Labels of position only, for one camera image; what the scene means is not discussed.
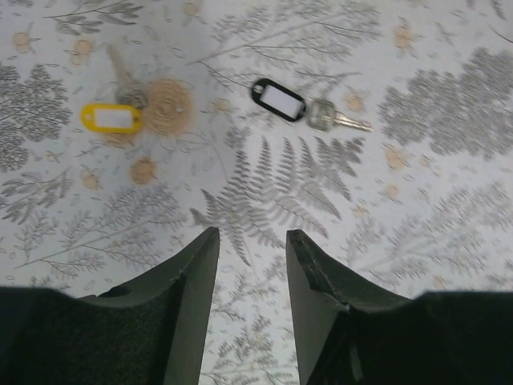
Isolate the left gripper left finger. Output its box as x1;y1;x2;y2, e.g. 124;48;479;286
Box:
1;228;220;384

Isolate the key with yellow tag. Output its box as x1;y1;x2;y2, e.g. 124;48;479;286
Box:
80;44;147;135

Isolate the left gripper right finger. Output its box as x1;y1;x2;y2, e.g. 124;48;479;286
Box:
286;229;512;384

